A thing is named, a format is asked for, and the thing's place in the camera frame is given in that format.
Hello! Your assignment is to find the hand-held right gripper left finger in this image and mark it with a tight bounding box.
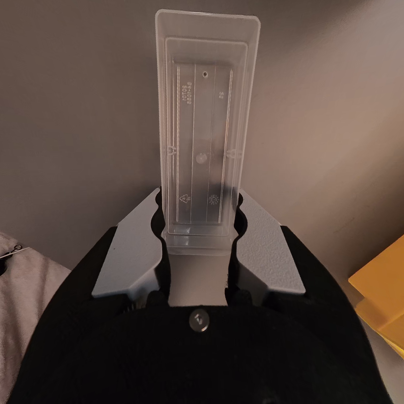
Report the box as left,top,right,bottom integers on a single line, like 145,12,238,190
92,187,172,306

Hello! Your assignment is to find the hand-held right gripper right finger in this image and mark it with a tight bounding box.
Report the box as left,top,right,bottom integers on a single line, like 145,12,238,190
224,188,307,306

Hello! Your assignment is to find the yellow storage bin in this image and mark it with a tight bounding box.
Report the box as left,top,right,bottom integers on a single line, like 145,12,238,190
348,234,404,359

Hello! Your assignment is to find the clear plastic drawer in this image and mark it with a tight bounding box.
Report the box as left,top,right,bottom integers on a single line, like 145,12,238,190
155,9,261,257

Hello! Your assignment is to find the person's grey clothing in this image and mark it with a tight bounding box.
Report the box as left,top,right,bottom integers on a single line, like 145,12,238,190
0,232,71,404

